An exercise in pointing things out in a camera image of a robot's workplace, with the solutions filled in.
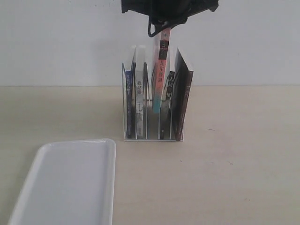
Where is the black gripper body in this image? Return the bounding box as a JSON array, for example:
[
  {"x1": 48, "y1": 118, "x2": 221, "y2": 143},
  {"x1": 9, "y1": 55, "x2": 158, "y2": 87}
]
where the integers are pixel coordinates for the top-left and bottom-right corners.
[{"x1": 121, "y1": 0, "x2": 219, "y2": 22}]

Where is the red teal spine book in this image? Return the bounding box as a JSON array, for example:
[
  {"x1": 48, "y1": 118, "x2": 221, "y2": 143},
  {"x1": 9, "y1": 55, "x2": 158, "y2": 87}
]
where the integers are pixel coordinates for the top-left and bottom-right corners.
[{"x1": 151, "y1": 28, "x2": 171, "y2": 114}]

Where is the dark blue spine book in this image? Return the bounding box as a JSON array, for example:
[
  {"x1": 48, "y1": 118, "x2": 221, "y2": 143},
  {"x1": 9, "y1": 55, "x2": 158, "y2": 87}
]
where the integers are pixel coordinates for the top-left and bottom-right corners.
[{"x1": 123, "y1": 45, "x2": 137, "y2": 139}]

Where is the dark maroon spine book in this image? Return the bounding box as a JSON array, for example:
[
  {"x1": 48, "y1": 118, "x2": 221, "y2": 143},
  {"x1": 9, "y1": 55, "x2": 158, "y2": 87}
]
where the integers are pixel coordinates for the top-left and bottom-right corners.
[{"x1": 172, "y1": 48, "x2": 194, "y2": 142}]

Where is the grey white spine book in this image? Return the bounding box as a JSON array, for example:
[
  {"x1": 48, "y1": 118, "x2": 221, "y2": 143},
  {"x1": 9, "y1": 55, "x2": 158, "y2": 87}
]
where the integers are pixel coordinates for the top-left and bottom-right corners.
[{"x1": 135, "y1": 45, "x2": 147, "y2": 139}]

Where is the black white spine book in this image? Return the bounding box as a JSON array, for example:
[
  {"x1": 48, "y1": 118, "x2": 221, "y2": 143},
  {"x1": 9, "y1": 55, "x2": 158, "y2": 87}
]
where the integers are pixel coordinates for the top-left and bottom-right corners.
[{"x1": 159, "y1": 45, "x2": 177, "y2": 140}]

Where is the white plastic tray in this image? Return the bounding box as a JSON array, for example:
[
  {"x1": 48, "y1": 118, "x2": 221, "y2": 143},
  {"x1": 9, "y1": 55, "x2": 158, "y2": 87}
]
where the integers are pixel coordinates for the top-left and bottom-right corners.
[{"x1": 8, "y1": 138, "x2": 116, "y2": 225}]

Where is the white wire book rack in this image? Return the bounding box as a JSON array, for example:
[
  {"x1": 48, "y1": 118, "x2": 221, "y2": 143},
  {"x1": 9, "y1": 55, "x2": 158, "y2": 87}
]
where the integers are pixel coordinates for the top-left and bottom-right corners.
[{"x1": 122, "y1": 60, "x2": 185, "y2": 142}]

